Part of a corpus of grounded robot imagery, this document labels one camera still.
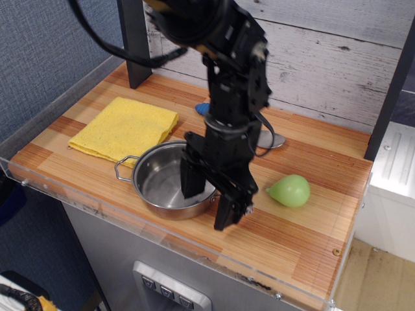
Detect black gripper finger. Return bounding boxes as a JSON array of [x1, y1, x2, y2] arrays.
[[180, 156, 206, 199], [214, 192, 250, 231]]

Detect stainless steel two-handled pan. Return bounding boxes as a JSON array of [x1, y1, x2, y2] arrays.
[[114, 141, 219, 220]]

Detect black left vertical post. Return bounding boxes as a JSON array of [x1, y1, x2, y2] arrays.
[[117, 0, 152, 89]]

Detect white aluminium side block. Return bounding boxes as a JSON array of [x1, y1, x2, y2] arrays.
[[355, 122, 414, 262]]

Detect blue-handled metal spoon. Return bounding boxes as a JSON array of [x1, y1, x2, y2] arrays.
[[195, 102, 286, 149]]

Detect black right vertical post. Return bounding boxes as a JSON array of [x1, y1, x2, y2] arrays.
[[364, 20, 414, 161]]

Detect black braided cable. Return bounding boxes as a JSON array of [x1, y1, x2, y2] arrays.
[[0, 284, 43, 311]]

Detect yellow object bottom left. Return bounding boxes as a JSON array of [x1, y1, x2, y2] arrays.
[[38, 296, 60, 311]]

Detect folded yellow cloth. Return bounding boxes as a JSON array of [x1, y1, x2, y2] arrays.
[[68, 97, 179, 163]]

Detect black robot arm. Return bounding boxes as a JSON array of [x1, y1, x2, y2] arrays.
[[70, 1, 271, 231]]

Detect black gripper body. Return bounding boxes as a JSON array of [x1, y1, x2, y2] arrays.
[[183, 121, 259, 208]]

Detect silver cabinet with button panel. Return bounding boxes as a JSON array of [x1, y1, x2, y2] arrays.
[[64, 204, 297, 310]]

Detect green plastic pear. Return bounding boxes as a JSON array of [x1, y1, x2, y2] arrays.
[[266, 174, 311, 208]]

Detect black vertical post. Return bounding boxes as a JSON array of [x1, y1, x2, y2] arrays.
[[117, 0, 152, 89], [364, 20, 414, 161]]

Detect clear acrylic guard rail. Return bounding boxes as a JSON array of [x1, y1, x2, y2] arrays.
[[1, 46, 379, 310]]

